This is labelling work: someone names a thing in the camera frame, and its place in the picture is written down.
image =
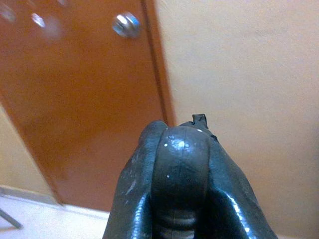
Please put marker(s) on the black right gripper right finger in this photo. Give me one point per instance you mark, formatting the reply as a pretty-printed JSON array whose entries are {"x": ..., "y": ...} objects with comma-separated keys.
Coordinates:
[{"x": 231, "y": 174}]

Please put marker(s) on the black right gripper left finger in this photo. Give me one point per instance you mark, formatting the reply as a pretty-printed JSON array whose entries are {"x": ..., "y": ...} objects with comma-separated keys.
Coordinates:
[{"x": 134, "y": 169}]

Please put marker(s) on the brown wooden door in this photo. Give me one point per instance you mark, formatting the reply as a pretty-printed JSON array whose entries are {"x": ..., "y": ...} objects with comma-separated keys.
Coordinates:
[{"x": 84, "y": 89}]

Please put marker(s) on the grey metal rod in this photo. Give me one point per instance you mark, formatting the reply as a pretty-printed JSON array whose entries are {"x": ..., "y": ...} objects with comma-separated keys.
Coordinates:
[{"x": 11, "y": 219}]

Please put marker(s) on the silver round door knob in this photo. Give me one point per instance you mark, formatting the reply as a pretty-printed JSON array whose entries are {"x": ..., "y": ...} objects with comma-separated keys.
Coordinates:
[{"x": 125, "y": 24}]

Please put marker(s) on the brown wooden door frame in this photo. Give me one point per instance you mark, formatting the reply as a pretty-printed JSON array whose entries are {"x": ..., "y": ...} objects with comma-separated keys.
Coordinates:
[{"x": 159, "y": 64}]

